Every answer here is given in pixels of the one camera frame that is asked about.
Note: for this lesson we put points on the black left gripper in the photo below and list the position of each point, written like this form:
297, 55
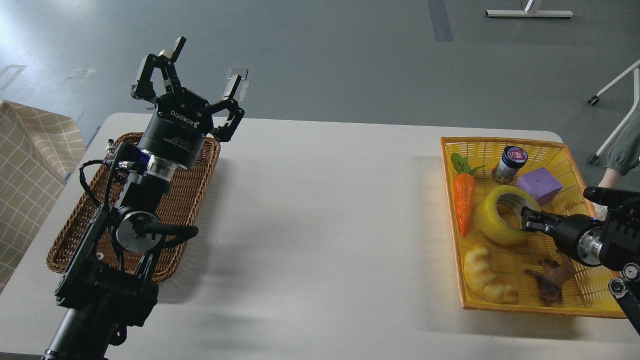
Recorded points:
175, 127

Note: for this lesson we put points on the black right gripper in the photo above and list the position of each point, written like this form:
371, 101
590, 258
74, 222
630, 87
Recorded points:
576, 236

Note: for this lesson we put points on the yellow tape roll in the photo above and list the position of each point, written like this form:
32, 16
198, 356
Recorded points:
492, 224

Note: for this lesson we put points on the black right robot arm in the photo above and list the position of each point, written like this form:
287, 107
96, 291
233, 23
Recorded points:
613, 242

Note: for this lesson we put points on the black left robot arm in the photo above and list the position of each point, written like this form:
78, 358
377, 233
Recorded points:
129, 229

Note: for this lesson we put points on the purple foam block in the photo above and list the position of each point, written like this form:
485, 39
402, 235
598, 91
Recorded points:
540, 184

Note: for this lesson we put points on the yellow plastic basket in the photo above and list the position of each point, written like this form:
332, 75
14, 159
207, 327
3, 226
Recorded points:
586, 294

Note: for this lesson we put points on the brown toy animal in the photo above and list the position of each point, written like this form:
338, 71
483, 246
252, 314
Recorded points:
550, 282

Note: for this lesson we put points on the small dark jar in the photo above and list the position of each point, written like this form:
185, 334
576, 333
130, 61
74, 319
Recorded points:
513, 158

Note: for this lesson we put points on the yellow toy croissant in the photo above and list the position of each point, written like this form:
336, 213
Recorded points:
480, 276

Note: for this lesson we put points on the orange toy carrot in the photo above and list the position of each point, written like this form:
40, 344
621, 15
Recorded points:
463, 190

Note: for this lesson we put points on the brown wicker basket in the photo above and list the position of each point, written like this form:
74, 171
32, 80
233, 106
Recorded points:
181, 207

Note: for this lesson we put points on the person in grey clothes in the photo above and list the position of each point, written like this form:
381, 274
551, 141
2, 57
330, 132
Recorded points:
623, 155

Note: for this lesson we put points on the beige checkered cloth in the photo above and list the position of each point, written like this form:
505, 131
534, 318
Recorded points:
38, 151

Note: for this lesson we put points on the white stand base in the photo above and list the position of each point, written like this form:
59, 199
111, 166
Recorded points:
530, 9

